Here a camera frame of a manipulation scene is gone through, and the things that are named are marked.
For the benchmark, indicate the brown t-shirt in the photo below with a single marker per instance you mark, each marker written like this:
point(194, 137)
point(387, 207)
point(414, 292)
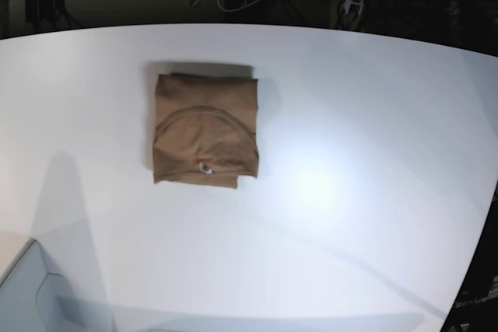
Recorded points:
point(205, 130)

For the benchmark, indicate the white bin at corner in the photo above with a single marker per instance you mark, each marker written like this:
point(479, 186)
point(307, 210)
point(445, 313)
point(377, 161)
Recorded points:
point(31, 294)

